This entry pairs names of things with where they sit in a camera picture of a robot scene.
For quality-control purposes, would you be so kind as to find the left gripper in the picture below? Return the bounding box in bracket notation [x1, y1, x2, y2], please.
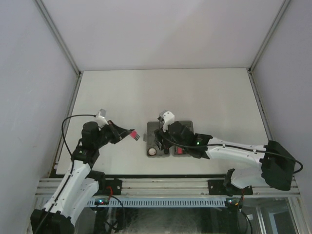
[94, 120, 131, 149]

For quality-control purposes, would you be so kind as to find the red hex key set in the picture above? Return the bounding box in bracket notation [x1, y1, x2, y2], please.
[130, 130, 140, 141]

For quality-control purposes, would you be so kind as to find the red screwdriver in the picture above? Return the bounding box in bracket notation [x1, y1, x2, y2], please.
[177, 148, 183, 155]

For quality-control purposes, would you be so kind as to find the grey plastic tool case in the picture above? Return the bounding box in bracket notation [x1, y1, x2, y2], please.
[143, 121, 190, 158]

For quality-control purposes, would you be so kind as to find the black tape roll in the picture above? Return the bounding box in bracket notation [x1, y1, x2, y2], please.
[147, 148, 157, 156]

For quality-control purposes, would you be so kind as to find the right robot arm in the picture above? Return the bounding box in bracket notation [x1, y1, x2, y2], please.
[154, 121, 296, 196]

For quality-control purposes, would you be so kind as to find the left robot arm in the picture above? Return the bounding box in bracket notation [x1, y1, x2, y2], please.
[30, 121, 136, 234]

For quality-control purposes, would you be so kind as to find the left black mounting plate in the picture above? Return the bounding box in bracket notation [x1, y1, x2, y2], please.
[95, 179, 122, 195]

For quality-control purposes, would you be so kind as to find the black mounting plate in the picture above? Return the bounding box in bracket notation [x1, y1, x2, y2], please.
[95, 179, 122, 195]
[208, 179, 254, 196]

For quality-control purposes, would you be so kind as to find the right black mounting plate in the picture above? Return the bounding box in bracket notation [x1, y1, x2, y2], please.
[208, 179, 254, 196]

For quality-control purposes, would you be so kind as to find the right black cable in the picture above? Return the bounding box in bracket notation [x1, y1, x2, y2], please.
[158, 117, 304, 175]

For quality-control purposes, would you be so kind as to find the black cable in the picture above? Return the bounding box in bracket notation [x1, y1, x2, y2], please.
[158, 117, 304, 175]
[36, 114, 98, 234]

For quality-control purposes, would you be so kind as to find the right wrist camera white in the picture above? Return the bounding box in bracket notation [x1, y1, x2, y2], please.
[159, 111, 175, 132]

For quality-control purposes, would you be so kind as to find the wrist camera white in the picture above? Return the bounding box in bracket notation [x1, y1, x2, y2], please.
[94, 109, 108, 128]
[159, 111, 175, 132]

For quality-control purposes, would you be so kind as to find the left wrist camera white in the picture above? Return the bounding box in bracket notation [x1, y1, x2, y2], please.
[94, 109, 108, 128]

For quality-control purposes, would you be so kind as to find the left aluminium frame post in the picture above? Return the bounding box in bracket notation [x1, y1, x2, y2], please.
[33, 0, 82, 154]

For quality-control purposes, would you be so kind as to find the aluminium frame post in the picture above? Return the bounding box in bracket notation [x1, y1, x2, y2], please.
[246, 0, 292, 140]
[33, 0, 82, 154]

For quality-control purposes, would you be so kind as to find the left black cable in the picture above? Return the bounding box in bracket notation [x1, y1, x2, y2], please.
[36, 114, 98, 234]

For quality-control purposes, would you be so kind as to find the grey slotted cable duct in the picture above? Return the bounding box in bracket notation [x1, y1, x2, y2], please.
[86, 197, 227, 208]

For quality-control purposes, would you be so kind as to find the aluminium front rail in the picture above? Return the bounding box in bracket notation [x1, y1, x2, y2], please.
[35, 177, 299, 195]

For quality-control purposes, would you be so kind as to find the right aluminium frame post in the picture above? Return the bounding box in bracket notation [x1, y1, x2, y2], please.
[246, 0, 292, 140]

